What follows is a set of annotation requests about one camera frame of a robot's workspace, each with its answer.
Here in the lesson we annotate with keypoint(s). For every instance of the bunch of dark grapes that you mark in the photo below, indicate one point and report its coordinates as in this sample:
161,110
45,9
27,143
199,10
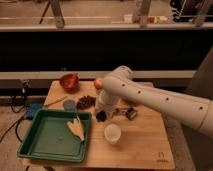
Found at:
85,102

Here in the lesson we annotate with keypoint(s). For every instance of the wooden stick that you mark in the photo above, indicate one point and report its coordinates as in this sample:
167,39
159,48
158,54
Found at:
56,101

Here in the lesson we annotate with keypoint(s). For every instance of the blue box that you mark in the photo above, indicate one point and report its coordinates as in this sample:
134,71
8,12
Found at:
32,110

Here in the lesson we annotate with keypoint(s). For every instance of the red bowl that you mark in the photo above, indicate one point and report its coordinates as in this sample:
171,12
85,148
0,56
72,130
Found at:
69,81

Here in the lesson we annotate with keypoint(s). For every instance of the black handled eraser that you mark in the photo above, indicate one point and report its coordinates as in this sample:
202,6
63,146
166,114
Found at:
101,116

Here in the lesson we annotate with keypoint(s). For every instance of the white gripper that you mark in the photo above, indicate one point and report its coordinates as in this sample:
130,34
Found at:
106,102

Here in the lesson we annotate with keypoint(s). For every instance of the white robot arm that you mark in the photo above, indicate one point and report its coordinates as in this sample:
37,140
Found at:
192,111

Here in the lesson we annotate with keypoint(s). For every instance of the apple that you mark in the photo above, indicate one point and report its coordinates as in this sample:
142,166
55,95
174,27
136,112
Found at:
98,83

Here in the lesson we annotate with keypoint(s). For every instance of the grey round lid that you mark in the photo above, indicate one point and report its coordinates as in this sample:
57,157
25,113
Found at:
69,105

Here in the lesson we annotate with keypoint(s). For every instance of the green plastic tray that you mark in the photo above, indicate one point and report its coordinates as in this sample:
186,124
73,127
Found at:
49,138

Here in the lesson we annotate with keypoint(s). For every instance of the white paper cup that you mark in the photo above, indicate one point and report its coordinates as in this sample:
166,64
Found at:
112,133

